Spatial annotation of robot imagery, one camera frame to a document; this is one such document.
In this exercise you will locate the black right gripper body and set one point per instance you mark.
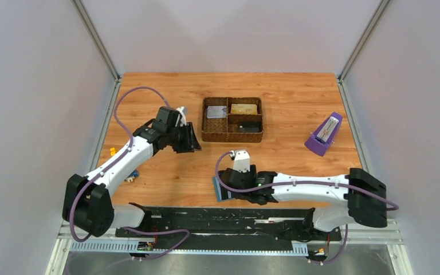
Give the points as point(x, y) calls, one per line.
point(251, 173)

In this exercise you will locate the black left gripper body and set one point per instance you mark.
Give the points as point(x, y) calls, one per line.
point(180, 141)

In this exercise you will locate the teal leather card holder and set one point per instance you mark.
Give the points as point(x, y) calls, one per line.
point(221, 193)

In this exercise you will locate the black VIP card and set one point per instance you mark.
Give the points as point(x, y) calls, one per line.
point(250, 126)

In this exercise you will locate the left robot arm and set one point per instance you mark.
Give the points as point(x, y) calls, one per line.
point(87, 202)

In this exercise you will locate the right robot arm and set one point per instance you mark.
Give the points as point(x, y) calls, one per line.
point(357, 197)

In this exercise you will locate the silver card in basket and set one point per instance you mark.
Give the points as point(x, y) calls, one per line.
point(216, 112)

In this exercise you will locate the gold card in basket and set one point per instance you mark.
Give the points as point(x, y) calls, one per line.
point(244, 109)

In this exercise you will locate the brown woven divided basket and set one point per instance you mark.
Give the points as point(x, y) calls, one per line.
point(225, 130)

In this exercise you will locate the blue toy block wheels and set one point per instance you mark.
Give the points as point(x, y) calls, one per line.
point(132, 176)

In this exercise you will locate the yellow toy block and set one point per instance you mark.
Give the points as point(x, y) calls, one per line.
point(112, 151)

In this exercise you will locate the purple metronome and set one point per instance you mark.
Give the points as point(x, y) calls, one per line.
point(320, 141)

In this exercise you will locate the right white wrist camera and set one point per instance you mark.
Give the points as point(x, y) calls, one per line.
point(241, 161)

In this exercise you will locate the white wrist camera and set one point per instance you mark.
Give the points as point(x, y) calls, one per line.
point(241, 161)
point(182, 116)

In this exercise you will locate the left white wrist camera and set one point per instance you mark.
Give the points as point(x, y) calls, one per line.
point(182, 116)

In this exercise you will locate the white slotted cable duct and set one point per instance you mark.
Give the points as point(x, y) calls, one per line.
point(133, 246)

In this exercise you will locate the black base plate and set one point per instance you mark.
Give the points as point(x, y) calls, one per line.
point(235, 228)

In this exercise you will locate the aluminium frame rail right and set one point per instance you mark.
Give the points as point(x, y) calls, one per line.
point(393, 239)

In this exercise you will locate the aluminium frame rail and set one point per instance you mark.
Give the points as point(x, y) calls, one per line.
point(393, 239)
point(104, 88)

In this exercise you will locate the aluminium frame rail left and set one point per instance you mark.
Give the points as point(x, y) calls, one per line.
point(104, 88)

